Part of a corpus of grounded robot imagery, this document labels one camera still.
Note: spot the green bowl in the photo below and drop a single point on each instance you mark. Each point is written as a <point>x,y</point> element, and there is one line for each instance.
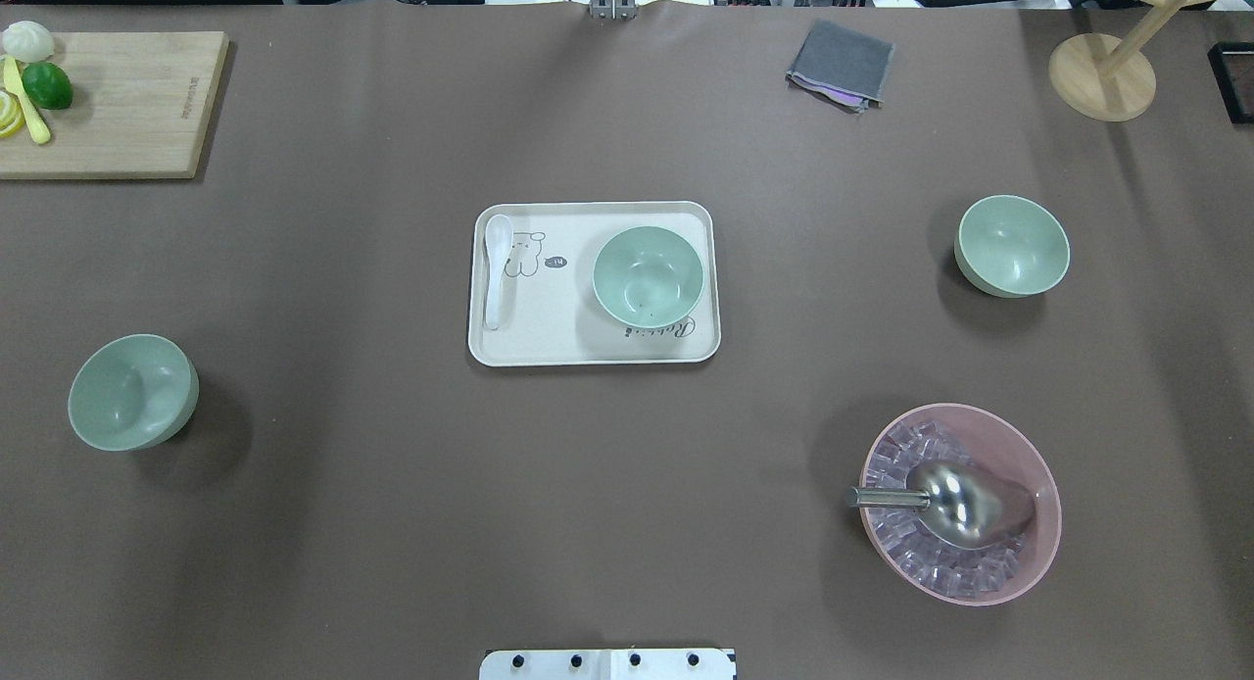
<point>134,393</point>
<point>648,277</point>
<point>1011,247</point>

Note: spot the green bowl on tray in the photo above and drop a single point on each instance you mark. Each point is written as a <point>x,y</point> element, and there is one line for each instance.
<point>648,277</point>

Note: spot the cream rectangular serving tray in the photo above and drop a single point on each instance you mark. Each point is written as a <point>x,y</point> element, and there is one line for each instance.
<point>549,313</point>

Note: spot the white ceramic spoon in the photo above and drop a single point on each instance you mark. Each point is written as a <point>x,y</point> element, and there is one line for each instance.
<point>498,242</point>

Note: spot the grey folded cloth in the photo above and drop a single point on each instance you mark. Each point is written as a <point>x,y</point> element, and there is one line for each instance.
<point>842,65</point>

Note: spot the pink bowl with ice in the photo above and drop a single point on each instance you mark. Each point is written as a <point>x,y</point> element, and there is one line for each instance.
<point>947,431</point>

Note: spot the metal ice scoop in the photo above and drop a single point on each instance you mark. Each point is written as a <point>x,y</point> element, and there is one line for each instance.
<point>963,505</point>

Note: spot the wooden cutting board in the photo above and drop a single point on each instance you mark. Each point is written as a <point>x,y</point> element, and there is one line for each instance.
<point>143,102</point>

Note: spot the wooden cup rack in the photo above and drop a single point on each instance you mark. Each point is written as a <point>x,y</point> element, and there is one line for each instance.
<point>1107,78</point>

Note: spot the green lime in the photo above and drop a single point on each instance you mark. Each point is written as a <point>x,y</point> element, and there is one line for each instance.
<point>48,86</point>

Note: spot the lemon slice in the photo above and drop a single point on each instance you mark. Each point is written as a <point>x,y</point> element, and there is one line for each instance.
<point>12,117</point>

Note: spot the black tray at edge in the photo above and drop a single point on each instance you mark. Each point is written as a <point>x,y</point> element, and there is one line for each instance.
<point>1232,65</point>

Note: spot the white garlic bulb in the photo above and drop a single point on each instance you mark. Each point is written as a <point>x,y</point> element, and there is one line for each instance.
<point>28,42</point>

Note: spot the yellow plastic knife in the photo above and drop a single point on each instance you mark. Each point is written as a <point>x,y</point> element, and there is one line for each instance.
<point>35,125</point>

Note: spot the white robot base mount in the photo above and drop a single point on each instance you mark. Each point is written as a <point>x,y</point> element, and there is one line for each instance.
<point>624,663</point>

